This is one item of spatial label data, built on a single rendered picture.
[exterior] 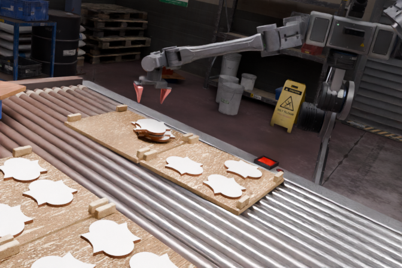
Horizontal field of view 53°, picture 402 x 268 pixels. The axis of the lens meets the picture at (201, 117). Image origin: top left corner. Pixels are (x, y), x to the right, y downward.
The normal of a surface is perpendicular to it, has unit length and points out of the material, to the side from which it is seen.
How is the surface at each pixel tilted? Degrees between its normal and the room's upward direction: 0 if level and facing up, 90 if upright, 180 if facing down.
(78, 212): 0
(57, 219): 0
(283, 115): 78
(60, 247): 0
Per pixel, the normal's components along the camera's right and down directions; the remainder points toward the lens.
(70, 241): 0.18, -0.93
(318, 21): -0.20, 0.28
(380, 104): -0.43, 0.01
